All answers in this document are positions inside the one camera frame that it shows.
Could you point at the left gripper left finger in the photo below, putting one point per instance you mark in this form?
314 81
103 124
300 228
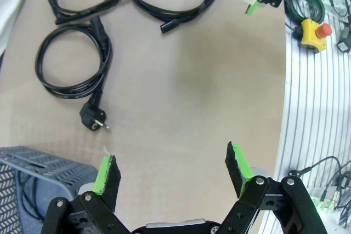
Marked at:
105 179

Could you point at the black power adapter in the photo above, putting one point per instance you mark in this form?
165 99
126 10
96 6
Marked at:
344 45

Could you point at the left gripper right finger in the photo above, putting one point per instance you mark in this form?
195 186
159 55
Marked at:
238 168

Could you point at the blue-grey perforated plastic basket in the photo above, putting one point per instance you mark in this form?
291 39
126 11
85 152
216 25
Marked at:
41 162

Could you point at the yellow emergency stop box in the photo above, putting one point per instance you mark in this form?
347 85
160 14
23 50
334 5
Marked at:
310 34

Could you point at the person in white sweater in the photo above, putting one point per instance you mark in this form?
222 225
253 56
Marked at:
11 4

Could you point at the white ribbed base plate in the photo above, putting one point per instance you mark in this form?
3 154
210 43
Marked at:
315 108

